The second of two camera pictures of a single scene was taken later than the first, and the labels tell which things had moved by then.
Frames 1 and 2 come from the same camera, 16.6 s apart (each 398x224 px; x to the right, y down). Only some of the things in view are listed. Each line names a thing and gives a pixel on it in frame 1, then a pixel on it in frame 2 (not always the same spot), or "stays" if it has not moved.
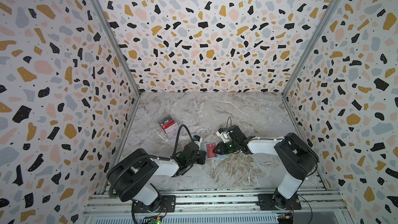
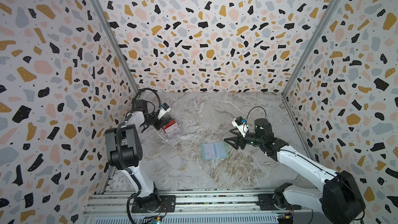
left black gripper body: x=200 y=158 → x=155 y=122
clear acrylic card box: x=169 y=126 stays
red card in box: x=167 y=124 stays
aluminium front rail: x=217 y=203 stays
